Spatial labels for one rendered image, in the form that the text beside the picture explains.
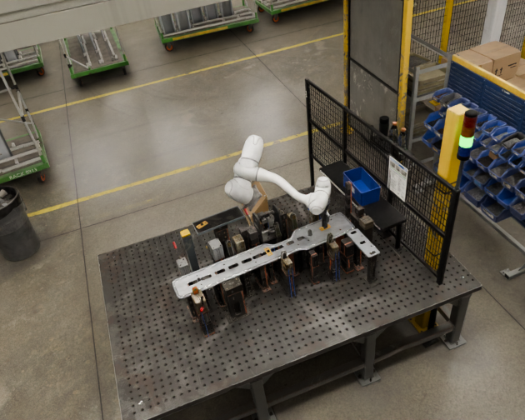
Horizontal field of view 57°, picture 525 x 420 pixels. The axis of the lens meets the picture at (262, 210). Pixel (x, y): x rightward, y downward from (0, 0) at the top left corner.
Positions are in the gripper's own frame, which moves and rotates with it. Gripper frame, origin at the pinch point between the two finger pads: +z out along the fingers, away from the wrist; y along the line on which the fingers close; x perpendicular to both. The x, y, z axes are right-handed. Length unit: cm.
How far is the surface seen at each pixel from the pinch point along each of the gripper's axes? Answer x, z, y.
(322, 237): -6.3, 4.9, 6.8
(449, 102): 175, -11, -72
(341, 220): 14.9, 4.8, -1.3
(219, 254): -79, 1, -12
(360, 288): 5, 35, 40
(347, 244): 6.4, 6.9, 21.2
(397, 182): 54, -22, 10
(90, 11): -125, -225, 172
